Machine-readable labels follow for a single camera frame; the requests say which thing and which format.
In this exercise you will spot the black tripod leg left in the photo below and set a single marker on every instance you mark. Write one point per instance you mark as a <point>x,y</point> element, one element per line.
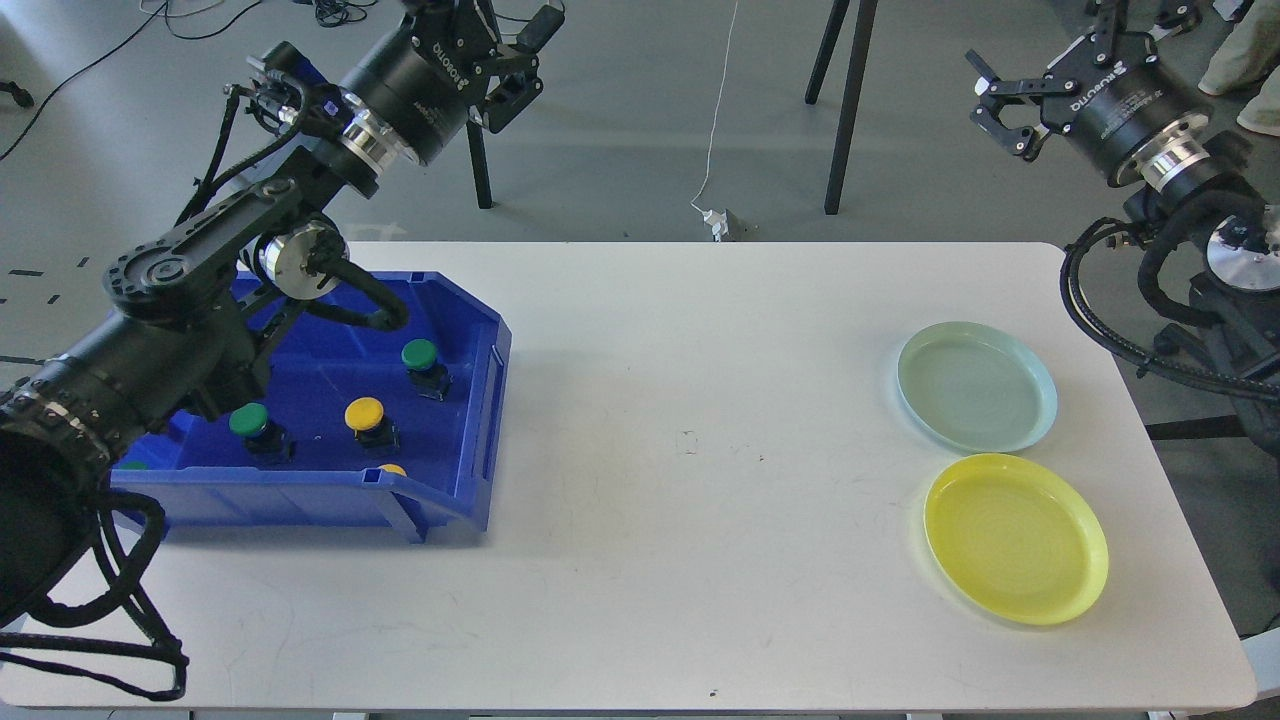
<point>479,165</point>

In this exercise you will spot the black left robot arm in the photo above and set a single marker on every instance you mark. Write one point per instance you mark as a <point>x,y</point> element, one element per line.
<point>199,312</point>

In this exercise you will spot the light green plate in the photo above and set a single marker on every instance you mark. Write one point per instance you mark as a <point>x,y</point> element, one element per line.
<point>975,388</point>

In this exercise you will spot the black tripod leg right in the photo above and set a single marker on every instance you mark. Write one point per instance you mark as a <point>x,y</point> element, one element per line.
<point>851,95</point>

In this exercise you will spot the green push button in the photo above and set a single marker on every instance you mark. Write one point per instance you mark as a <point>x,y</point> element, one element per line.
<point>267,441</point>
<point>422,365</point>

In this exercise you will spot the person legs and shoes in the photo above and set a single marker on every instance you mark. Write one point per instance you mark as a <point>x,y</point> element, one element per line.
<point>1247,56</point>

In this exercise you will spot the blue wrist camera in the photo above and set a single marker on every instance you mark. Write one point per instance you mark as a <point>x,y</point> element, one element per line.
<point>287,87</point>

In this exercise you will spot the yellow push button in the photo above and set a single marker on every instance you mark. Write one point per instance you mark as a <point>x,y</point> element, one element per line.
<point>374,431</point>

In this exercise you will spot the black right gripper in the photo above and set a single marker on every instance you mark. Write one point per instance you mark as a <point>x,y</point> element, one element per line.
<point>1132,118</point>

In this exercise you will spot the blue plastic bin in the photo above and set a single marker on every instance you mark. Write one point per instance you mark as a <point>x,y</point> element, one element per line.
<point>203,477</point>

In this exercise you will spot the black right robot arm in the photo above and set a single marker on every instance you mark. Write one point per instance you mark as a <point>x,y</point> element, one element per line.
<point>1207,239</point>

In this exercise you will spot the black tripod leg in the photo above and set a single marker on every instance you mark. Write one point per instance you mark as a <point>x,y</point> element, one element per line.
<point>479,165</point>
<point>851,95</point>

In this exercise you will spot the yellow plate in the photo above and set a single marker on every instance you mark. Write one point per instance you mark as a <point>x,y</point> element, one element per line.
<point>1016,539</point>

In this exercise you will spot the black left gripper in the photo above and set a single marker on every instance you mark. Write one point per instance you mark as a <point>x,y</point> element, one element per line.
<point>421,78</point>

